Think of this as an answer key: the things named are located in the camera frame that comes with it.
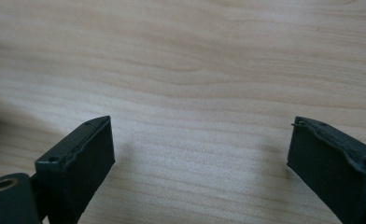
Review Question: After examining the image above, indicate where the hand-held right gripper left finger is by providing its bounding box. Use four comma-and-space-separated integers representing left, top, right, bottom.
35, 115, 116, 224

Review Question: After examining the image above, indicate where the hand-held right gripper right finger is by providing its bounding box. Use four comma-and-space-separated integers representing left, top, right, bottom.
286, 116, 366, 224

